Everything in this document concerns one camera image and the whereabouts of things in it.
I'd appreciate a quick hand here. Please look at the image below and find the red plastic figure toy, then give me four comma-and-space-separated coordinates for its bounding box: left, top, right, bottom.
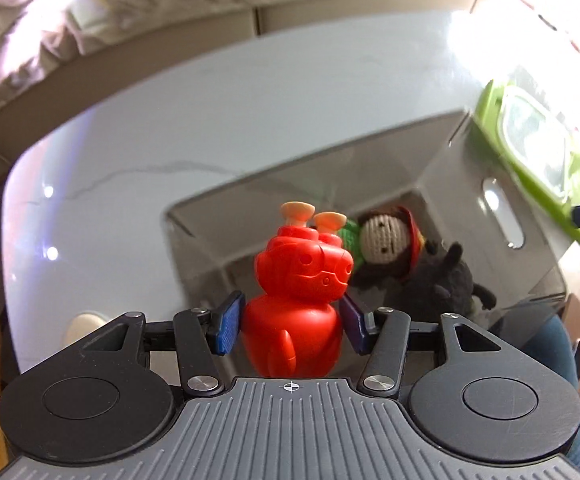
241, 202, 354, 378

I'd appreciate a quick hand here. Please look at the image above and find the crochet doll red hat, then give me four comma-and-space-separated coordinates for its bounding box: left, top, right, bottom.
337, 205, 425, 289

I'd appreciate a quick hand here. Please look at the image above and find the smoky transparent storage box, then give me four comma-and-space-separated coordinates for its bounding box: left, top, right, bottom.
165, 110, 566, 345

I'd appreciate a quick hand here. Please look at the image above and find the black plush toy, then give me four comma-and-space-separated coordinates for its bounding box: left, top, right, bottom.
383, 240, 497, 323

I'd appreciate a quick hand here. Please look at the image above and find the green box lid clear window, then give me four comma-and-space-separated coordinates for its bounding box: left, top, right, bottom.
475, 80, 580, 246

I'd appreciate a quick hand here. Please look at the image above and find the beige round zipper pouch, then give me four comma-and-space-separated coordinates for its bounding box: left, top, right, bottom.
62, 312, 108, 348

